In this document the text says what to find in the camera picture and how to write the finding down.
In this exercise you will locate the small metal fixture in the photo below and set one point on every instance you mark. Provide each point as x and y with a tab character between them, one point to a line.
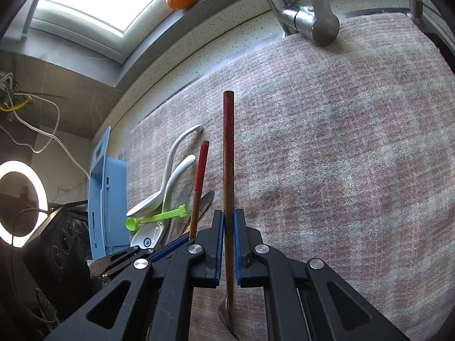
416	7

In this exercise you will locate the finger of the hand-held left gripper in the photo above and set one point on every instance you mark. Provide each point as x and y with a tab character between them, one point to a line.
170	247

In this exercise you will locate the stainless steel knife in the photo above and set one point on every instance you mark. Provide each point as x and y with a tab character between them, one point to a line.
207	202

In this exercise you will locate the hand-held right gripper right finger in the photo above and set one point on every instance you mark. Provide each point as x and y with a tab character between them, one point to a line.
237	252

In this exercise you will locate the window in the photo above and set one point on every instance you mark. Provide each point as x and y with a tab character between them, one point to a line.
99	3

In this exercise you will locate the blue plastic cutlery rack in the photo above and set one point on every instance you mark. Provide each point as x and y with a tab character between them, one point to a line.
106	191

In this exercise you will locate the white ceramic spoon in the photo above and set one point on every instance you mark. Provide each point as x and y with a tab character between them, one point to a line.
179	170
170	163

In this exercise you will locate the green plastic spoon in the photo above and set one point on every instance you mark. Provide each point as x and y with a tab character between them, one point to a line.
160	216

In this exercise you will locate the pink checked blanket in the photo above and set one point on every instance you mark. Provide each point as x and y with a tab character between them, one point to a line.
337	149

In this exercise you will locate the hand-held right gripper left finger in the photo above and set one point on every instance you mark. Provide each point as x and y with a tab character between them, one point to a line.
220	248

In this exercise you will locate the chrome faucet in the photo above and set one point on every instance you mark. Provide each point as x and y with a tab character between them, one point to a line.
305	14

